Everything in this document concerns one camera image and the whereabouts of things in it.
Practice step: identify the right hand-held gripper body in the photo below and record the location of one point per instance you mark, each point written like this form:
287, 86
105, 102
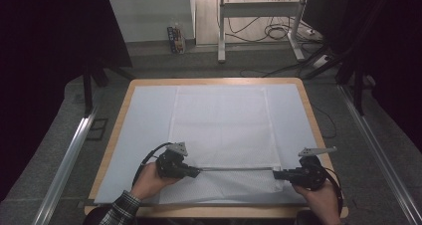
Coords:
310, 177

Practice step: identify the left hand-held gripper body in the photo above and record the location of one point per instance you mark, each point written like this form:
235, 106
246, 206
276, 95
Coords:
170, 165

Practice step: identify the white mesh zipper bag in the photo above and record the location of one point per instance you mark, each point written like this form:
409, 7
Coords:
225, 128

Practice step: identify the person's left hand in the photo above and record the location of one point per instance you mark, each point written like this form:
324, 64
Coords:
151, 181

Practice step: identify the person's right hand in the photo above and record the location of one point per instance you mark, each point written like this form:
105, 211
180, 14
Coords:
320, 201

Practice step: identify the white table mat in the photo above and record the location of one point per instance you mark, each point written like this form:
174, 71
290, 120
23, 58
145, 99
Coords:
146, 125

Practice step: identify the black metal stand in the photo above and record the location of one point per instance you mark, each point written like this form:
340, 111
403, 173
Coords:
87, 92
357, 92

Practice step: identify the white power strip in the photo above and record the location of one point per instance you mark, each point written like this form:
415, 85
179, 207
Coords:
321, 61

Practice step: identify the colourful packet with bottle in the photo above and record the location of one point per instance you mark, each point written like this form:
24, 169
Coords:
175, 37

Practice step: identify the dark curtain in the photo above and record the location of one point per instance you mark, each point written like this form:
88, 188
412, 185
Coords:
49, 52
394, 52

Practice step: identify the aluminium floor rail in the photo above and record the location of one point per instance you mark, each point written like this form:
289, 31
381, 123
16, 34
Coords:
381, 158
63, 172

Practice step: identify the white metal desk frame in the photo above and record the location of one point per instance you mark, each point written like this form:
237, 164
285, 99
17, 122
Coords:
260, 9

